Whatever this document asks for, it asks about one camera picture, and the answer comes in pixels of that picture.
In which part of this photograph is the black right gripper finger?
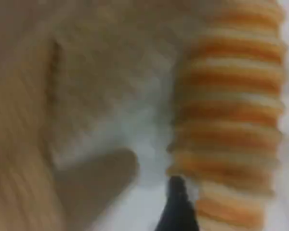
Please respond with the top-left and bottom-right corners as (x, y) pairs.
(156, 175), (200, 231)

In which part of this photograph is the long ridged orange bread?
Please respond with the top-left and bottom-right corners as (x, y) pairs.
(166, 0), (288, 231)

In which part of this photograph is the brown burlap bag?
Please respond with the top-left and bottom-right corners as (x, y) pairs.
(0, 0), (198, 231)

